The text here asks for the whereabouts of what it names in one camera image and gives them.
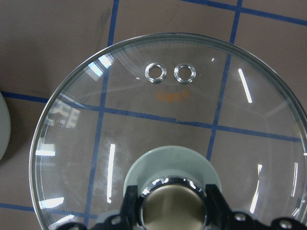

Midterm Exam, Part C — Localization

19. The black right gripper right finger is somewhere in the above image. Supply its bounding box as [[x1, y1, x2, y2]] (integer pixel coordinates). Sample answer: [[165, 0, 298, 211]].
[[205, 184, 231, 222]]

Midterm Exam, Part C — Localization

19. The pale green electric pot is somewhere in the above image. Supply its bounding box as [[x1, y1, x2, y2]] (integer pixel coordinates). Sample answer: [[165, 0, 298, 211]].
[[0, 94, 11, 159]]

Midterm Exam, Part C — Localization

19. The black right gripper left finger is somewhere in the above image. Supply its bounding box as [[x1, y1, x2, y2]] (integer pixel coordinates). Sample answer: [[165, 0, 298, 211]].
[[119, 185, 140, 227]]

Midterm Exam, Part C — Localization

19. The glass pot lid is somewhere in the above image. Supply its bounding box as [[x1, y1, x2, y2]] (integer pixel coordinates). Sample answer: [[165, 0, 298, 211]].
[[29, 33, 307, 230]]

